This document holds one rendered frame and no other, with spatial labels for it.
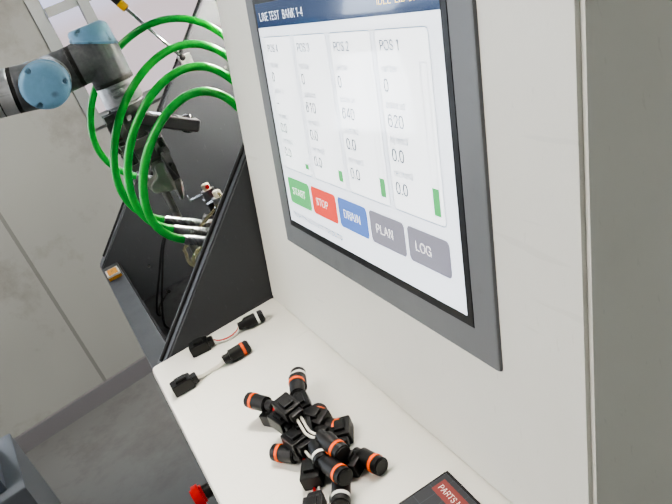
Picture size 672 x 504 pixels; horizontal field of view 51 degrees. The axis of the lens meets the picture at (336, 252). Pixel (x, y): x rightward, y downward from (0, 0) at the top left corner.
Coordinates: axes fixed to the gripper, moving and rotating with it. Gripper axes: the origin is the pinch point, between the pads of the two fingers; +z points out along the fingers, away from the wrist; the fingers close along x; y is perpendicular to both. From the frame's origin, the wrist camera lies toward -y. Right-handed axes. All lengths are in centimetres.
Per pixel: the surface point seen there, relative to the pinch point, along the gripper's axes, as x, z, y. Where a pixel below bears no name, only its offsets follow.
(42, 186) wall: -163, 15, 28
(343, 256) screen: 70, -3, -4
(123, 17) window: -167, -31, -33
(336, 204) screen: 70, -9, -5
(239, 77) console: 41.8, -21.8, -8.7
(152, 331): 18.9, 15.3, 18.6
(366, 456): 84, 10, 7
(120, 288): -10.0, 15.3, 19.9
